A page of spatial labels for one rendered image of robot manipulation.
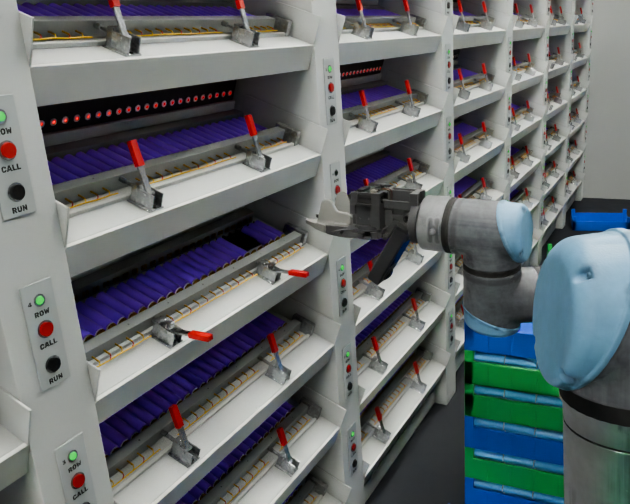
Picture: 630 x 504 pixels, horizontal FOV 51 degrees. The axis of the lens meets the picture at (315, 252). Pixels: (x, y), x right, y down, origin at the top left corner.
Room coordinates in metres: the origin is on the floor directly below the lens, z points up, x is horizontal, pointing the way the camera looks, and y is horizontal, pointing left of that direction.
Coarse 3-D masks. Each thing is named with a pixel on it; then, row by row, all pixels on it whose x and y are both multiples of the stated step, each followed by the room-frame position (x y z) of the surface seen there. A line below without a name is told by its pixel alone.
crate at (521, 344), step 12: (528, 324) 1.36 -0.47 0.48; (468, 336) 1.26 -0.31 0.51; (480, 336) 1.25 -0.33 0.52; (516, 336) 1.22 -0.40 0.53; (528, 336) 1.21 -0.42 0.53; (468, 348) 1.26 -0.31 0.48; (480, 348) 1.25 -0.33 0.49; (492, 348) 1.24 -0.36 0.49; (504, 348) 1.23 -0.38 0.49; (516, 348) 1.22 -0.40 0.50; (528, 348) 1.21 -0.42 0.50
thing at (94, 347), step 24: (288, 240) 1.20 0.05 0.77; (240, 264) 1.07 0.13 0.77; (192, 288) 0.96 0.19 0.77; (216, 288) 1.01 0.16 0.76; (144, 312) 0.87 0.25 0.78; (168, 312) 0.90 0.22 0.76; (192, 312) 0.93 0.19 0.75; (96, 336) 0.80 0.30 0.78; (120, 336) 0.82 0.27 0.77; (96, 360) 0.77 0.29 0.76
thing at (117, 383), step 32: (288, 224) 1.26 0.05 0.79; (320, 256) 1.21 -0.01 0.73; (256, 288) 1.05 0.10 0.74; (288, 288) 1.12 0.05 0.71; (192, 320) 0.92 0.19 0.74; (224, 320) 0.94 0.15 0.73; (128, 352) 0.82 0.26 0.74; (160, 352) 0.83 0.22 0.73; (192, 352) 0.88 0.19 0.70; (96, 384) 0.71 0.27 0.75; (128, 384) 0.76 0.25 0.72
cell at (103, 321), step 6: (78, 306) 0.86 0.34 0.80; (84, 306) 0.86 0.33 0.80; (84, 312) 0.86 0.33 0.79; (90, 312) 0.85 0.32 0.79; (96, 312) 0.86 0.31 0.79; (90, 318) 0.85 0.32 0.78; (96, 318) 0.85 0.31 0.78; (102, 318) 0.85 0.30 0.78; (108, 318) 0.85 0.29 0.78; (102, 324) 0.84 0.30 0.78; (108, 324) 0.84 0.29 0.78
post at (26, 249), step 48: (0, 0) 0.70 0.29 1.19; (0, 48) 0.69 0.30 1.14; (48, 192) 0.71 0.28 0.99; (0, 240) 0.65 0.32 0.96; (48, 240) 0.70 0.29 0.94; (0, 288) 0.64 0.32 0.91; (0, 336) 0.63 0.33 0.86; (0, 384) 0.64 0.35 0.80; (48, 432) 0.65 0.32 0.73; (96, 432) 0.71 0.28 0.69; (48, 480) 0.64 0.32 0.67; (96, 480) 0.69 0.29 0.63
